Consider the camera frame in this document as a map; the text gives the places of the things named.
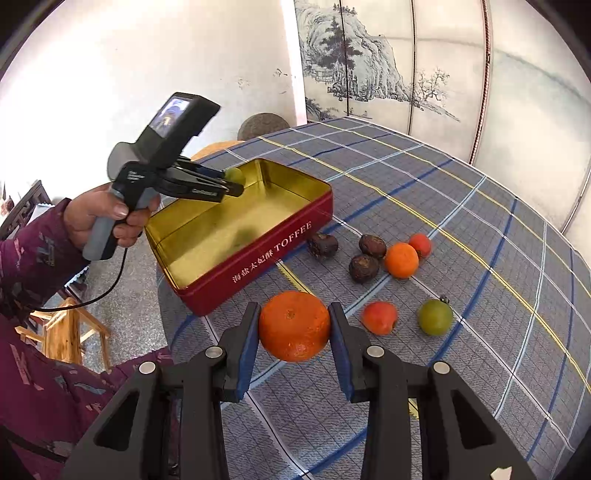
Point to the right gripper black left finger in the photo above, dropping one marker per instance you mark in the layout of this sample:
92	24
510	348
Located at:
171	408

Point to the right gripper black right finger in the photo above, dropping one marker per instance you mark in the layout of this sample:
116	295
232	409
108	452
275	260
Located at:
460	439

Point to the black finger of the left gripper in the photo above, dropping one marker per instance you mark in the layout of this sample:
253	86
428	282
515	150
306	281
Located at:
198	188
194	168

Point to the red gold toffee tin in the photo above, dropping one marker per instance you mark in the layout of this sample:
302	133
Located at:
209	251

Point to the green round fruit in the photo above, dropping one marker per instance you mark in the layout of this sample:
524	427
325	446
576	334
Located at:
435	317

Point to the dark purple passion fruit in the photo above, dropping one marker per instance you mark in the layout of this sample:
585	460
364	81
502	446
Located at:
322	246

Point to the red persimmon fruit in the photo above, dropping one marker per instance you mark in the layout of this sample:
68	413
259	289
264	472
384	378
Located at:
380	317

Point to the large orange tangerine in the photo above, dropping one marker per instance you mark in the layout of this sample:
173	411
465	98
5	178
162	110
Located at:
294	326

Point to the dark brown passion fruit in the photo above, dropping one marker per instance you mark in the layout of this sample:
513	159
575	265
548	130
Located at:
363	268

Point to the dark wrinkled passion fruit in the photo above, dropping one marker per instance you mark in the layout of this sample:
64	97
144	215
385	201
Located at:
373	246

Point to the small orange tangerine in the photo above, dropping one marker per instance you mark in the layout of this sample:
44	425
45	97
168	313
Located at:
402	260

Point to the small red persimmon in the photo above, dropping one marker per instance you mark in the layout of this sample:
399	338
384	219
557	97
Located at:
422	244

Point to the purple patterned sleeve forearm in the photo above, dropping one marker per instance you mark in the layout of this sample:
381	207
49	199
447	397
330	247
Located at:
46	405

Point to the person's left hand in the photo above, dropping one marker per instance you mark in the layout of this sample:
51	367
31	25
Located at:
80	214

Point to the grey round millstone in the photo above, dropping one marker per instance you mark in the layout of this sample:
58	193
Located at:
261	124

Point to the dark carved wooden chair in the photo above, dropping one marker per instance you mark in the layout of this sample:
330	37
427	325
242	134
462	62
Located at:
22	211

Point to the grey plaid tablecloth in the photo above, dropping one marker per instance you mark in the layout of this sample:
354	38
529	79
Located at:
520	293

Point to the painted landscape folding screen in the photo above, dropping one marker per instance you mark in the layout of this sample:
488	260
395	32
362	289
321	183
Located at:
492	83

